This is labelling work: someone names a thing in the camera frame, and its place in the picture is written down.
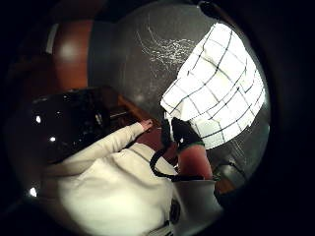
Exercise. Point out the dark chair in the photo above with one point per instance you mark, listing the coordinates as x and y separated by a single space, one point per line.
229 172

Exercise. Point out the brown wooden chair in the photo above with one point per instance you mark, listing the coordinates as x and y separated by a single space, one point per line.
131 109

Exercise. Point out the white checkered cloth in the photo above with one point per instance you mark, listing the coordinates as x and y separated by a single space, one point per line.
216 88

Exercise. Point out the the person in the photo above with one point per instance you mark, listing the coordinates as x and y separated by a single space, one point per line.
114 187

